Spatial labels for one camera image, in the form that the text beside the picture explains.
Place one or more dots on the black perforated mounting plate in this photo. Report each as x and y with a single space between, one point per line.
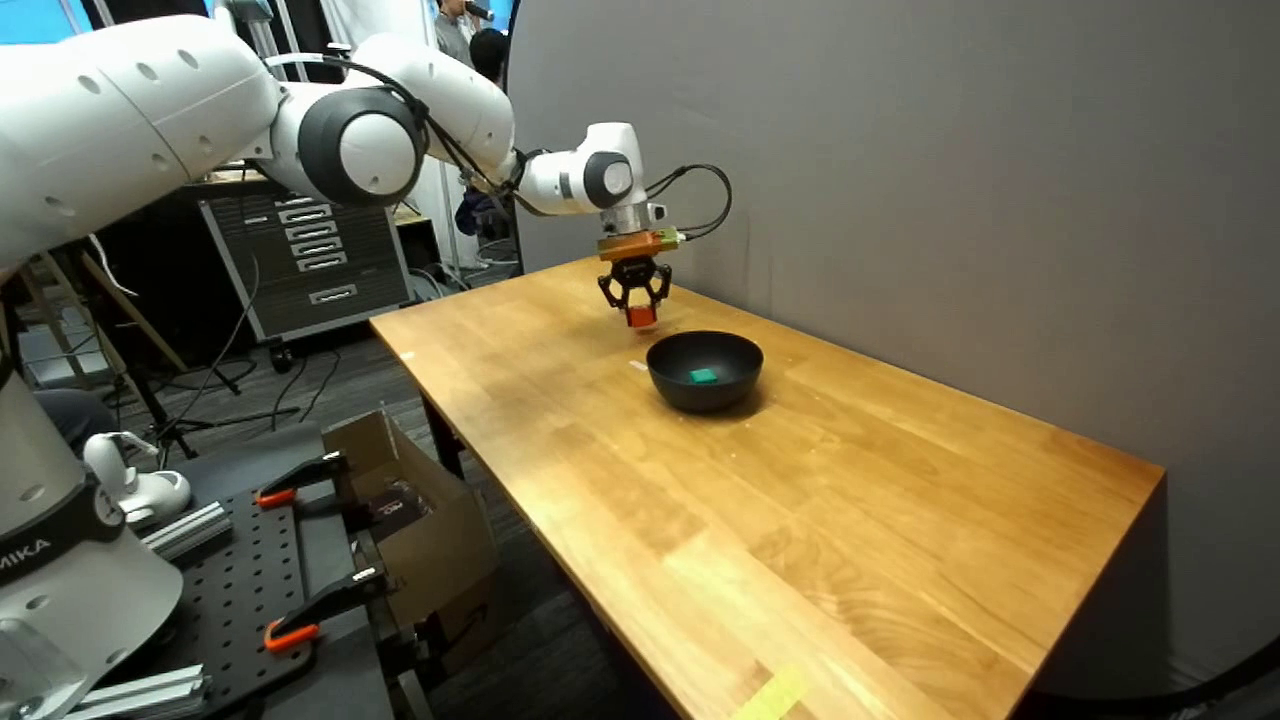
255 585

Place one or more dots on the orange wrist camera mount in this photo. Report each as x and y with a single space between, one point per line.
641 241

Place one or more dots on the aluminium extrusion bar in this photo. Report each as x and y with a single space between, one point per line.
185 530
134 693

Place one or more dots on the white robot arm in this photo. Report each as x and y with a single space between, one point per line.
134 104

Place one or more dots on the yellow tape strip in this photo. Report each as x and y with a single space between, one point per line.
773 696

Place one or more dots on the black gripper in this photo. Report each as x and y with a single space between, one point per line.
638 269

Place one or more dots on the small white device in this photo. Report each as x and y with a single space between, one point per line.
127 481

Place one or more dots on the black tripod stand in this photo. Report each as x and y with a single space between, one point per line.
160 385

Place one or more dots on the green block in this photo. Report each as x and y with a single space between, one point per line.
702 376

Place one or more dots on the person in background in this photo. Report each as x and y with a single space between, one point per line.
468 32

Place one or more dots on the black equipment cabinet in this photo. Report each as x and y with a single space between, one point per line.
304 260

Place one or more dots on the black bowl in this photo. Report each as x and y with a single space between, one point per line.
706 392

